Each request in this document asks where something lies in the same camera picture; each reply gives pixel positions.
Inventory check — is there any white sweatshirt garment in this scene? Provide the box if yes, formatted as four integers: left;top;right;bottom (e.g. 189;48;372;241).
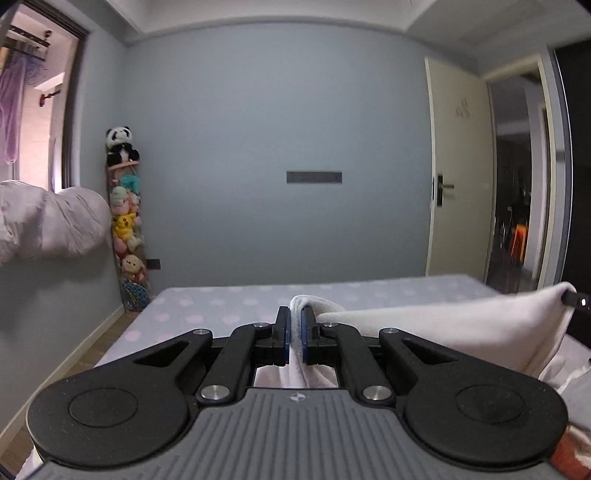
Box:
253;281;577;389

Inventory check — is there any polka dot bed sheet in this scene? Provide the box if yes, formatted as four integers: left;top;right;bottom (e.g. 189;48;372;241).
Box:
98;275;497;365

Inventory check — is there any red fleece garment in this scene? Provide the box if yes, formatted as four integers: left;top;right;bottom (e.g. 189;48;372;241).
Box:
551;425;591;480

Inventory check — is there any cream bedroom door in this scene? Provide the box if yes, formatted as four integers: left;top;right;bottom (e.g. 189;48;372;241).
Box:
425;57;496;281

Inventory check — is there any hanging plush toy organizer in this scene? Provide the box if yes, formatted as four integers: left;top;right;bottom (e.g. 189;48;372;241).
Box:
106;160;151;312

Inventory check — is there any panda plush toy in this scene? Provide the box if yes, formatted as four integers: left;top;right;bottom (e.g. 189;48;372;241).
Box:
105;126;140;167

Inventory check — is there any pink bundled duvet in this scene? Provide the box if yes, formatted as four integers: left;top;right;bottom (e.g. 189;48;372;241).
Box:
1;180;111;263

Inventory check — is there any purple hanging cloth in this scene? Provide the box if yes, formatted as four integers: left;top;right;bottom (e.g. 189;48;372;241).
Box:
1;52;27;164

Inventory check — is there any black wall socket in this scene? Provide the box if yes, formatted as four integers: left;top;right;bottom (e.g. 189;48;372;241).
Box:
145;259;160;270

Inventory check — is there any dark wall panel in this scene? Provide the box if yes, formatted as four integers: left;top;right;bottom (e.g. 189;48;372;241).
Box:
287;171;342;184

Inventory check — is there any black door handle lock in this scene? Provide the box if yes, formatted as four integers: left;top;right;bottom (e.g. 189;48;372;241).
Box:
436;174;455;207

